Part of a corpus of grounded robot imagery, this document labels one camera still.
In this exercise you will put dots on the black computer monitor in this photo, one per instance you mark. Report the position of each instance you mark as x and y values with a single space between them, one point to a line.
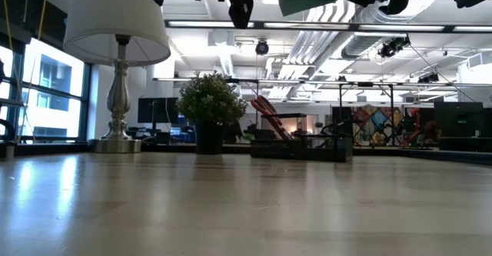
157 110

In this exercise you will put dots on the black aluminium table frame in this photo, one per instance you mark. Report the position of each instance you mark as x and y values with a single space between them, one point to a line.
169 148

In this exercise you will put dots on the black mesh desk organizer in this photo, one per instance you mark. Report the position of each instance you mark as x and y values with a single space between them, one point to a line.
307 148

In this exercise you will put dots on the green potted plant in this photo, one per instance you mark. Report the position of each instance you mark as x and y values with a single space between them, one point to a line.
211 102

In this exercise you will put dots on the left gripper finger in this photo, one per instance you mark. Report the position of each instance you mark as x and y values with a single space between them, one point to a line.
241 14

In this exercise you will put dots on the long ceiling light bar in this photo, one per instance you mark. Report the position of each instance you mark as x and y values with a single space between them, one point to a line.
307 26

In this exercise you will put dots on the large office window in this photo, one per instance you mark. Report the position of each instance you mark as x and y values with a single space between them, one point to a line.
50 90

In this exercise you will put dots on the black ceiling camera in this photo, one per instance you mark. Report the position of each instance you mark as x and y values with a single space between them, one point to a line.
261 47

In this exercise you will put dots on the black ceiling mounted device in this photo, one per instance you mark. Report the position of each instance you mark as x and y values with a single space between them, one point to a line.
392 47

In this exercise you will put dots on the colourful patchwork wall hanging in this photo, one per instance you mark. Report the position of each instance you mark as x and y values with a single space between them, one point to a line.
374 119

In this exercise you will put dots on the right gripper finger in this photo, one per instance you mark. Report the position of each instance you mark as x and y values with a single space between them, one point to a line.
396 5

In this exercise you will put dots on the white shade silver table lamp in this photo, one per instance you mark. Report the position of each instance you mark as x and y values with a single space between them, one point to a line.
115 17

